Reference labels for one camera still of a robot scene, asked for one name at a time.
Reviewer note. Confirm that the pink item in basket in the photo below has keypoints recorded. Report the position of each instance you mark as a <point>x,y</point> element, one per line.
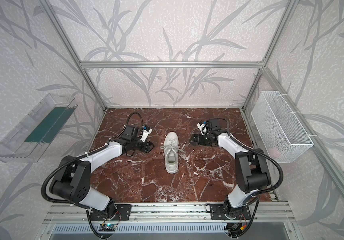
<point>275,153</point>

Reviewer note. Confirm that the aluminium frame corner post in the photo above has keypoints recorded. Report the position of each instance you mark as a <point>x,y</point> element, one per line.
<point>49,11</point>

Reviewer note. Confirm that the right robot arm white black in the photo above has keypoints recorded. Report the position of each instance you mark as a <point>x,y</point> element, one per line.
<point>256,172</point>

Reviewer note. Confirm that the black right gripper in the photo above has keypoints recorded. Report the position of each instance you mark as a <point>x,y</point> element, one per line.
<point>203,139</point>

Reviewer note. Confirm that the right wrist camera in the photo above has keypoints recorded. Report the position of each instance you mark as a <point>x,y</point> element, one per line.
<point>209,126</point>

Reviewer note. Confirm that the white shoelace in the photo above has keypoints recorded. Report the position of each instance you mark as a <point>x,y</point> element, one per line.
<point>172,149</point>

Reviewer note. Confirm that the white sneaker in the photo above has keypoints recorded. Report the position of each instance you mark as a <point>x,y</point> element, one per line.
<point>171,162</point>

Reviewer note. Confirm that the clear plastic wall tray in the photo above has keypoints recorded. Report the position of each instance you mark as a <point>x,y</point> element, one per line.
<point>28,141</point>

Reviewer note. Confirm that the green circuit board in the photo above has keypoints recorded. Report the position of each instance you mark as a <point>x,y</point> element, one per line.
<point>107,227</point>

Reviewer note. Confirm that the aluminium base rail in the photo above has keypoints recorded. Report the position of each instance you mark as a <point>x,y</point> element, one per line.
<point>163,212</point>

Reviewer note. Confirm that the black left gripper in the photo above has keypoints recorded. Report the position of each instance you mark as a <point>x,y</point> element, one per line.
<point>136,144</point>

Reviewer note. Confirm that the aluminium horizontal back bar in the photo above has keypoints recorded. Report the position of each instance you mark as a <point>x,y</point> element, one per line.
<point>90,64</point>

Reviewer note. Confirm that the right aluminium corner post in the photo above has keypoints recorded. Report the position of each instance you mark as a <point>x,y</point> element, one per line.
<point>287,15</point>

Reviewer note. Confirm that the white wire mesh basket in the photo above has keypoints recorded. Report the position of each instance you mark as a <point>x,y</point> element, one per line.
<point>279,126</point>

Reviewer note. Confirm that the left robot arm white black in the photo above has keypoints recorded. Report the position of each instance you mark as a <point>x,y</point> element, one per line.
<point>70,182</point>

